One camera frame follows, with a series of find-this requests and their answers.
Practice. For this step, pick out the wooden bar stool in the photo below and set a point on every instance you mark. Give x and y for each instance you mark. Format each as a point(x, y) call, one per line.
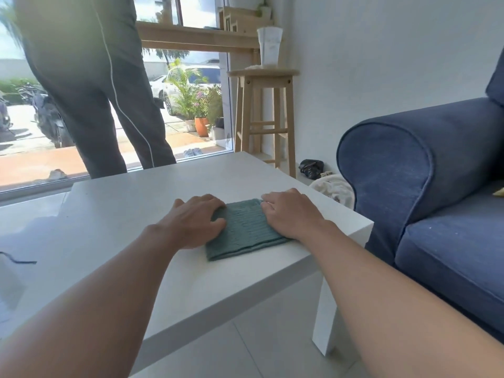
point(267, 73)

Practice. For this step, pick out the wooden shelf box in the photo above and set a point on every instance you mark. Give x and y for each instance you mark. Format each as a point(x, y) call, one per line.
point(246, 21)

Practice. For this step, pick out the white car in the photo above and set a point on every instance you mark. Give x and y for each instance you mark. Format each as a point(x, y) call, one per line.
point(173, 84)

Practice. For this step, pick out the green towel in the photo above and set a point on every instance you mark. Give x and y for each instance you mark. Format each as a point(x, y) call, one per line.
point(246, 232)

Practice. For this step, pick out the potted palm plant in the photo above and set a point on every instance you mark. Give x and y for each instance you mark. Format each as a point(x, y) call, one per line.
point(184, 90)

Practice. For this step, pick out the person's left hand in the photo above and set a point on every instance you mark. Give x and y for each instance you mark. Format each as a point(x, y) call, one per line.
point(189, 226)

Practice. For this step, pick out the parked black motorcycle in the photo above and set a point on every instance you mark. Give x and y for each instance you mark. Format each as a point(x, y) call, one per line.
point(49, 114)

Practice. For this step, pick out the person's right thumb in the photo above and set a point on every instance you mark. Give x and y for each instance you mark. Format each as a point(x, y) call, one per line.
point(268, 211)

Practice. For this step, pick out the white shoe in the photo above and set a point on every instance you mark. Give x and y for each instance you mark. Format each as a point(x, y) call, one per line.
point(57, 175)

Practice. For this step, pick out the leafy plant in white pot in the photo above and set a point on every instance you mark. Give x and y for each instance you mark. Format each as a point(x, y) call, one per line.
point(215, 110)

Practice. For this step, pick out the wooden bar counter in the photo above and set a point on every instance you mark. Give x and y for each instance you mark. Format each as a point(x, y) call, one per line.
point(189, 36)

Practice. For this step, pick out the blue back cushion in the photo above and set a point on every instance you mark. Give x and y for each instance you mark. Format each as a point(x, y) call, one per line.
point(497, 80)

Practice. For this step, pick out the crumpled white cloth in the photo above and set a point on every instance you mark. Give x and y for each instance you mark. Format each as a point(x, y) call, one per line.
point(334, 188)

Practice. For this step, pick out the person's left thumb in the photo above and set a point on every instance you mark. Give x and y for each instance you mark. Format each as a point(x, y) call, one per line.
point(219, 226)

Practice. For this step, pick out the small yellow item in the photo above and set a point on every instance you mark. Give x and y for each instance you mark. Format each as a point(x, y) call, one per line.
point(499, 192)

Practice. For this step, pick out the orange flower pot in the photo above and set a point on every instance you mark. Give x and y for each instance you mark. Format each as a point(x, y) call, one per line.
point(201, 127)

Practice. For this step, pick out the person's right hand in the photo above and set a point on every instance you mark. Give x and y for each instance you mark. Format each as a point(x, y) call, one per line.
point(293, 216)

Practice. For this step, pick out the person's left forearm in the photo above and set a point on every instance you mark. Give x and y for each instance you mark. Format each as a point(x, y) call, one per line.
point(90, 310)

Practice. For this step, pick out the person's right forearm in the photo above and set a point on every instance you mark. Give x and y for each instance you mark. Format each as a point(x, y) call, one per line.
point(393, 310)

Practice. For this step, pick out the white coffee table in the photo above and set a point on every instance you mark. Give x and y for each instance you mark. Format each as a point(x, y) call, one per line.
point(204, 287)

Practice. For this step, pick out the blue fabric sofa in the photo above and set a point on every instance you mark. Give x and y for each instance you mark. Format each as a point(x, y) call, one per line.
point(405, 161)

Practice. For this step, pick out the black bag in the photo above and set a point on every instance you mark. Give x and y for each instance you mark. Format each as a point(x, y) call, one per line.
point(311, 169)

